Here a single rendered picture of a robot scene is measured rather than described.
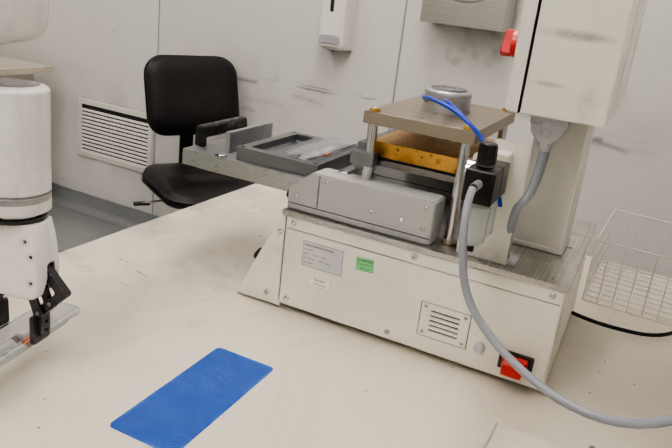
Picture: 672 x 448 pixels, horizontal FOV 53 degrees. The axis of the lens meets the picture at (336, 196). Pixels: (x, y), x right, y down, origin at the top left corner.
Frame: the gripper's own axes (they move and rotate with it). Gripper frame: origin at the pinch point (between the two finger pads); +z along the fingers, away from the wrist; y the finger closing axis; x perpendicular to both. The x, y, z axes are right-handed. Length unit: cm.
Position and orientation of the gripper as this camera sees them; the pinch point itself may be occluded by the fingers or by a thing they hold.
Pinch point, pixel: (19, 322)
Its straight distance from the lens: 99.3
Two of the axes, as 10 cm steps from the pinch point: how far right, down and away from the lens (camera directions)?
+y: 9.6, 1.8, -2.3
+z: -1.1, 9.5, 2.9
